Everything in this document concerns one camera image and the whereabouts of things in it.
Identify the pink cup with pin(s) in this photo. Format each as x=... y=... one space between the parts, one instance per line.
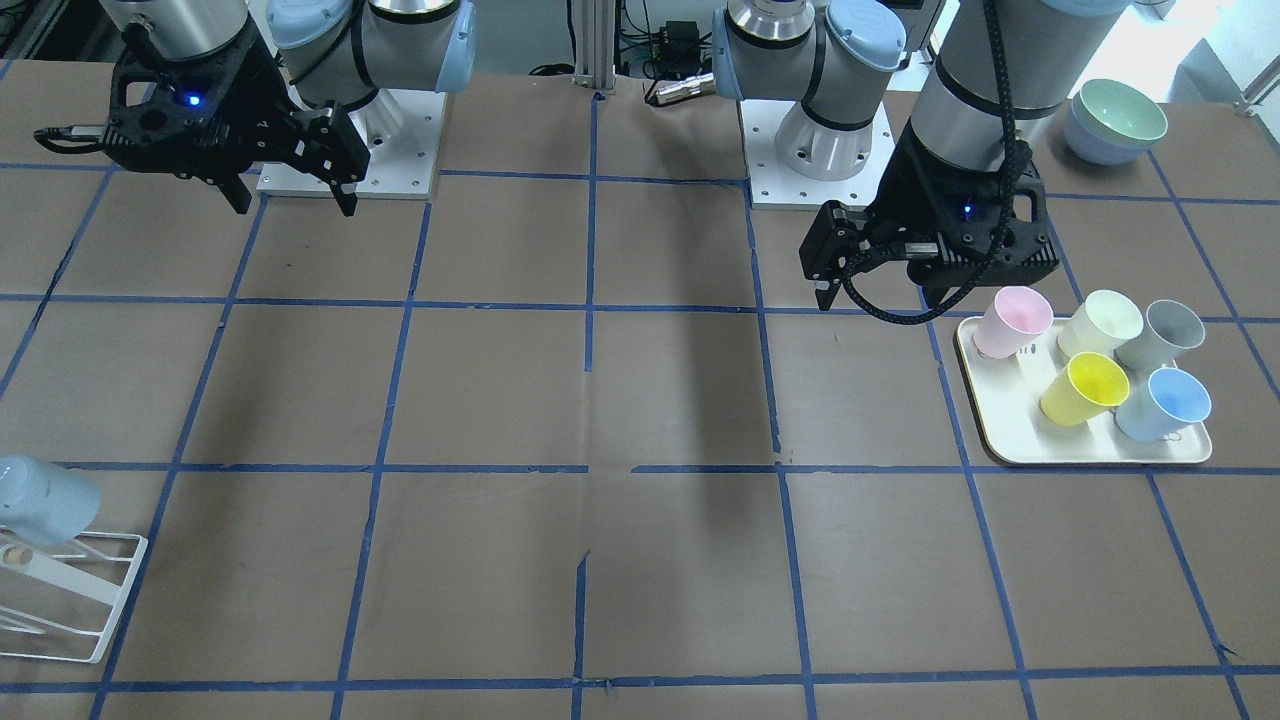
x=1017 y=316

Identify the pale green cup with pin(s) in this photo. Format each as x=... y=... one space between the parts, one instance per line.
x=1105 y=321

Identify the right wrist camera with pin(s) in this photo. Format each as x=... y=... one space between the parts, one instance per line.
x=146 y=127

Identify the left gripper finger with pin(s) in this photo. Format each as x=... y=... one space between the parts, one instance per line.
x=942 y=298
x=837 y=246

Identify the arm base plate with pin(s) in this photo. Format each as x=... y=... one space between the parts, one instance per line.
x=774 y=185
x=402 y=130

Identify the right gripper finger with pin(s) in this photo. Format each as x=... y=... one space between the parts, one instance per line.
x=230 y=184
x=324 y=143

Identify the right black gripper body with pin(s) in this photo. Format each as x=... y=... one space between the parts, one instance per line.
x=262 y=103

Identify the cream plastic tray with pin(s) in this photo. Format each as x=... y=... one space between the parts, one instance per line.
x=1005 y=398

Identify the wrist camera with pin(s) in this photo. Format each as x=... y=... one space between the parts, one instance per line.
x=1015 y=266
x=146 y=127

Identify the aluminium frame post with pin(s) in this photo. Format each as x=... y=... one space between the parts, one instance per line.
x=595 y=47

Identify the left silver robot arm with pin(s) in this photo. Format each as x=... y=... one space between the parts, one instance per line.
x=1004 y=69

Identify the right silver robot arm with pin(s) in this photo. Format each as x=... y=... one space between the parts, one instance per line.
x=326 y=51

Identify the grey cup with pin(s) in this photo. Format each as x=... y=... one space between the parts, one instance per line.
x=1170 y=330

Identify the yellow cup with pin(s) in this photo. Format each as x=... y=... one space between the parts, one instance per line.
x=1090 y=384

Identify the green bowl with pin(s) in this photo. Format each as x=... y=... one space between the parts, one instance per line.
x=1119 y=113

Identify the light blue cup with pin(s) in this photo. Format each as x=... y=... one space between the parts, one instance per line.
x=45 y=504

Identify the white wire cup rack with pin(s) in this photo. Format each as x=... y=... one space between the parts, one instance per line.
x=65 y=604

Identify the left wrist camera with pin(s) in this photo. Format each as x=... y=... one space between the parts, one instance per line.
x=1015 y=266

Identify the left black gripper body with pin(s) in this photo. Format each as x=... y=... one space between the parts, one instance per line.
x=912 y=192

